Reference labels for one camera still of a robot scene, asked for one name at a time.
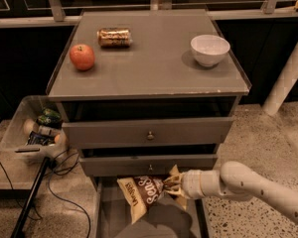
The white diagonal post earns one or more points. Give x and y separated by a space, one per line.
283 85

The red apple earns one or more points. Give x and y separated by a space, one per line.
82 57

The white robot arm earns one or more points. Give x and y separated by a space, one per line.
234 181

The blue snack packet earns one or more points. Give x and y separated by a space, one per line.
38 139

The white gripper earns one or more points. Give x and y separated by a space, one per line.
191 184

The grey drawer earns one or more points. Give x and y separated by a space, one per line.
165 219
145 133
145 165

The gold soda can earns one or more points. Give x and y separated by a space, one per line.
114 37

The green snack bag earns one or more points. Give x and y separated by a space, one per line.
50 118

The grey drawer cabinet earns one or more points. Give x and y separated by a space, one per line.
155 78

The grey bottom drawer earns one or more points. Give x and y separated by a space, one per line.
165 219

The black pole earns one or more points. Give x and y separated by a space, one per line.
18 229

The grey top drawer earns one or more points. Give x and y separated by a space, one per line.
145 133

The grey middle drawer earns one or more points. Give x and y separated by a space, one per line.
145 165

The clear plastic bin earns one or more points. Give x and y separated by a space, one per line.
23 123

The brown chip bag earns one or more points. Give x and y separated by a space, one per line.
142 192

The white bowl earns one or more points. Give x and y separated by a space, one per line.
209 50

